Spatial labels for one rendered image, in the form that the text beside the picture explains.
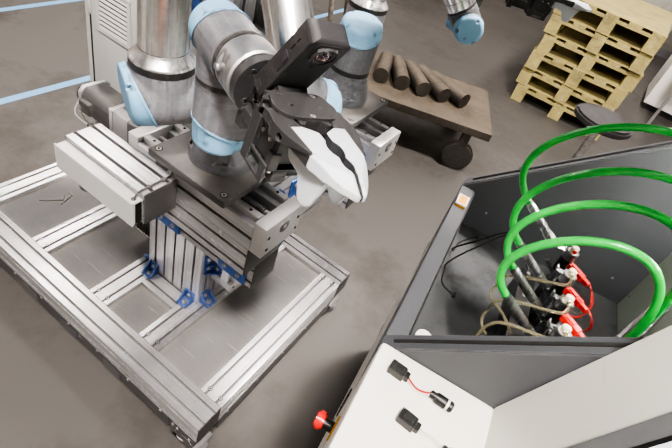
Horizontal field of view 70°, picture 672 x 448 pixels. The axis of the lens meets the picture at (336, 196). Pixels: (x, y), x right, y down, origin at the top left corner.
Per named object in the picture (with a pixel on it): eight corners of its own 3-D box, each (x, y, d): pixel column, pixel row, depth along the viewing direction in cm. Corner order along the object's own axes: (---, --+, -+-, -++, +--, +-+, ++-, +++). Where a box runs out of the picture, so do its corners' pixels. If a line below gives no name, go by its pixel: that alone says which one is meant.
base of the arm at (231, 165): (172, 149, 103) (174, 110, 97) (222, 127, 114) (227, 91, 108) (223, 186, 99) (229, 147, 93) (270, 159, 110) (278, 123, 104)
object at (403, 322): (440, 222, 149) (462, 184, 139) (453, 229, 148) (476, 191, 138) (361, 375, 102) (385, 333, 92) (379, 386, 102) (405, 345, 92)
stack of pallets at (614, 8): (534, 63, 545) (584, -25, 484) (612, 100, 519) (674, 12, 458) (502, 95, 448) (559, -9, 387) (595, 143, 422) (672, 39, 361)
